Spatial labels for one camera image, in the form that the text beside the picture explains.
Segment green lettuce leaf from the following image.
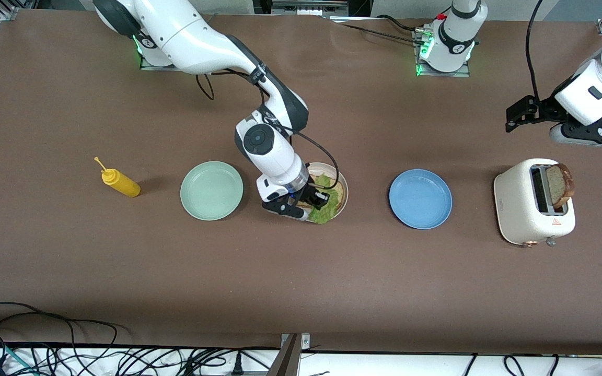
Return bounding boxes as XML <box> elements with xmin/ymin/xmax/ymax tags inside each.
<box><xmin>309</xmin><ymin>174</ymin><xmax>344</xmax><ymax>225</ymax></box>

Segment yellow mustard squeeze bottle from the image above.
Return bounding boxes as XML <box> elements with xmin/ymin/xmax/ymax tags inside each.
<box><xmin>94</xmin><ymin>157</ymin><xmax>141</xmax><ymax>198</ymax></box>

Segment beige plate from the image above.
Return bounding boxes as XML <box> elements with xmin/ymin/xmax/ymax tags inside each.
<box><xmin>301</xmin><ymin>162</ymin><xmax>349</xmax><ymax>224</ymax></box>

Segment pale green plate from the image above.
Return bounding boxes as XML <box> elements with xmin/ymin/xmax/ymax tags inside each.
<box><xmin>180</xmin><ymin>161</ymin><xmax>244</xmax><ymax>221</ymax></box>

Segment blue plate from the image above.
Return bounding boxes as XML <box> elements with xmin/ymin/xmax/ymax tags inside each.
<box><xmin>389</xmin><ymin>169</ymin><xmax>453</xmax><ymax>230</ymax></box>

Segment white two-slot toaster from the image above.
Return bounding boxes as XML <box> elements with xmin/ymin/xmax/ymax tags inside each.
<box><xmin>493</xmin><ymin>158</ymin><xmax>576</xmax><ymax>247</ymax></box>

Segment grey metal device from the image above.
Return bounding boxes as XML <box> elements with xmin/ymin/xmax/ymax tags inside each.
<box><xmin>271</xmin><ymin>0</ymin><xmax>350</xmax><ymax>16</ymax></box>

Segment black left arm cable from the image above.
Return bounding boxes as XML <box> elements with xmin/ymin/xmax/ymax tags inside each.
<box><xmin>525</xmin><ymin>0</ymin><xmax>546</xmax><ymax>102</ymax></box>

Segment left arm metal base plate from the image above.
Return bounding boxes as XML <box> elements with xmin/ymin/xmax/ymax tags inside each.
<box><xmin>413</xmin><ymin>29</ymin><xmax>471</xmax><ymax>78</ymax></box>

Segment grey metal table bracket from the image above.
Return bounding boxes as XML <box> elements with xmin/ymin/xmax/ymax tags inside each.
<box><xmin>267</xmin><ymin>333</ymin><xmax>311</xmax><ymax>376</ymax></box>

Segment thick black cable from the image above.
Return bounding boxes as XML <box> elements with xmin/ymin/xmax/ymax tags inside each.
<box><xmin>377</xmin><ymin>15</ymin><xmax>422</xmax><ymax>32</ymax></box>

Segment black braided cable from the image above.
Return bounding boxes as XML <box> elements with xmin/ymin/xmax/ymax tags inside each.
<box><xmin>339</xmin><ymin>23</ymin><xmax>421</xmax><ymax>45</ymax></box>

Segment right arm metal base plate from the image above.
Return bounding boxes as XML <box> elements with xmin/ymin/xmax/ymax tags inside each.
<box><xmin>139</xmin><ymin>50</ymin><xmax>192</xmax><ymax>72</ymax></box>

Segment tangled black cables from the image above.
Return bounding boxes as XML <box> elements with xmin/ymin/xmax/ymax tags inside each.
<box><xmin>34</xmin><ymin>345</ymin><xmax>281</xmax><ymax>376</ymax></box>

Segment long looped black cable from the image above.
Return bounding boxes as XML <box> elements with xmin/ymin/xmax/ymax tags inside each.
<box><xmin>0</xmin><ymin>302</ymin><xmax>124</xmax><ymax>348</ymax></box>

